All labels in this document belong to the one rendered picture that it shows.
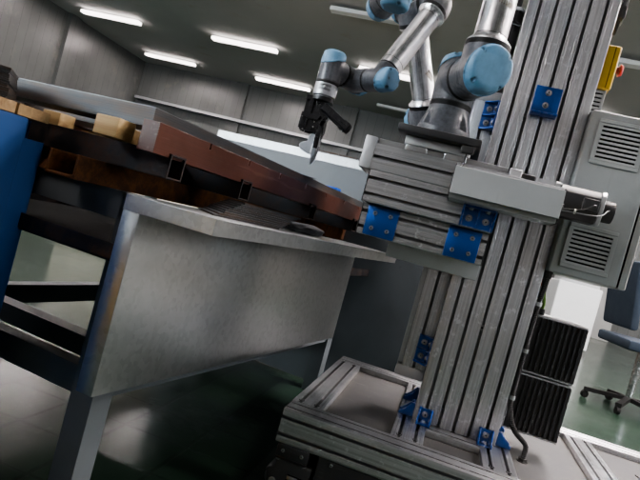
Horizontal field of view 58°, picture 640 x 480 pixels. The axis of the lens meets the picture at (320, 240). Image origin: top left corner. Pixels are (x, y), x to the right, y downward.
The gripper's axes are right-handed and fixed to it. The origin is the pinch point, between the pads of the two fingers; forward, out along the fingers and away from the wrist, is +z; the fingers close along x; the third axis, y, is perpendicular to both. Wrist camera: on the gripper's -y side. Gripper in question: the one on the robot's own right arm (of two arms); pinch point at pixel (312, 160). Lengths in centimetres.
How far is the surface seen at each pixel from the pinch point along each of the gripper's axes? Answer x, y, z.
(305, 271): 2.3, -7.2, 35.1
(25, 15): -801, 654, -200
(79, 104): 67, 43, 8
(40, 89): 63, 55, 7
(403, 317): -70, -49, 49
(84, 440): 68, 24, 76
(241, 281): 40, 5, 39
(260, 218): 57, 2, 22
